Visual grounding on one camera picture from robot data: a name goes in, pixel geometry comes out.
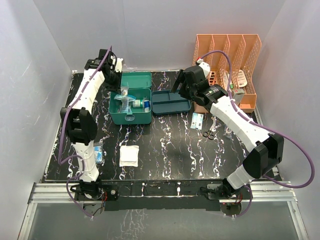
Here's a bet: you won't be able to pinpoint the black handled scissors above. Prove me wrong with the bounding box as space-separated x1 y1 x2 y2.
202 123 216 140

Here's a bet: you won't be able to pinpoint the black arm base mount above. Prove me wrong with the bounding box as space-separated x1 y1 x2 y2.
73 178 251 212

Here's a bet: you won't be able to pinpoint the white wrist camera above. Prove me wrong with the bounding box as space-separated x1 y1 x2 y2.
113 57 124 73
195 57 211 77

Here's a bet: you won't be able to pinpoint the white tube packages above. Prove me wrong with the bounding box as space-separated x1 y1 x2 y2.
223 71 233 90

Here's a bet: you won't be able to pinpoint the white blister card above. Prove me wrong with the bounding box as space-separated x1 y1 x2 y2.
236 69 248 88

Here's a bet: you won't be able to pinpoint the white plastic medicine bottle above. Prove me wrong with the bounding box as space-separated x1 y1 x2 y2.
132 99 144 108

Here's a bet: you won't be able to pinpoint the dark teal divider tray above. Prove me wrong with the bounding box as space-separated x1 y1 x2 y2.
151 90 191 115

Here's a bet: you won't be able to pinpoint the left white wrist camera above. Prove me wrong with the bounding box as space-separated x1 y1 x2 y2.
113 57 124 73

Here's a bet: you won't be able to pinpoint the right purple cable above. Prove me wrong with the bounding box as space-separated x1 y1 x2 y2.
201 50 315 217

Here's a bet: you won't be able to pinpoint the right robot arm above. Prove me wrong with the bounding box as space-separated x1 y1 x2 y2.
171 65 284 199

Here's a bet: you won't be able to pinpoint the small clear ring bag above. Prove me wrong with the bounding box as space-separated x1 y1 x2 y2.
225 127 232 137

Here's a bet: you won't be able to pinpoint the orange file organizer rack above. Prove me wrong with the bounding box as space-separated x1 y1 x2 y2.
192 34 262 113

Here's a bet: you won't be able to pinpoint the aluminium frame rail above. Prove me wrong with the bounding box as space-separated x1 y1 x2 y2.
18 180 309 240

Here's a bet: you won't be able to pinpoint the clear bag blue items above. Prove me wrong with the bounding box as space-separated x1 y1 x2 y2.
93 142 104 164

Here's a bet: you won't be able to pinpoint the blue mask package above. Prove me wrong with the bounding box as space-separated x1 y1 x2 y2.
118 95 136 113

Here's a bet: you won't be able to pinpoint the small teal zip bag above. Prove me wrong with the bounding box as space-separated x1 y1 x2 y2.
114 86 129 101

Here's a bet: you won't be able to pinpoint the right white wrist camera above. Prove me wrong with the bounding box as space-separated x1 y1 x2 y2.
195 57 211 77

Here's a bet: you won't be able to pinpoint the white gauze pad package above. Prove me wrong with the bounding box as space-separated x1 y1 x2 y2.
119 145 139 167

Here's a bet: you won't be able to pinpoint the green medicine kit box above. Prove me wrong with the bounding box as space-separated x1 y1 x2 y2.
108 72 152 125

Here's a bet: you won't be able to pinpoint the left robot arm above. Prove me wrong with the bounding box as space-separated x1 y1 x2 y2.
58 48 123 200

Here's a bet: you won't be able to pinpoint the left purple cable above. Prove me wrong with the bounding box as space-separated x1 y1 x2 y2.
57 45 113 218

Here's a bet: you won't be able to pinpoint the blue white bandage roll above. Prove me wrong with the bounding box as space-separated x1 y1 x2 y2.
143 99 151 113

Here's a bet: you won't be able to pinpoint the white grey device box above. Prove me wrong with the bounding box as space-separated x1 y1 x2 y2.
231 88 245 106

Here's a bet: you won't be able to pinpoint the purple cable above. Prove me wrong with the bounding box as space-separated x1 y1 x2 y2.
201 50 315 217
57 45 113 218

